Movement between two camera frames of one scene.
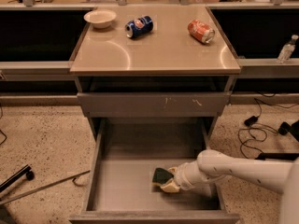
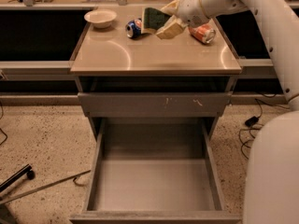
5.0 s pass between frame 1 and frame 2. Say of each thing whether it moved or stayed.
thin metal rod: stayed
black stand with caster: stayed
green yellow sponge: moved
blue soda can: stayed
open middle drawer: stayed
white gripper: moved
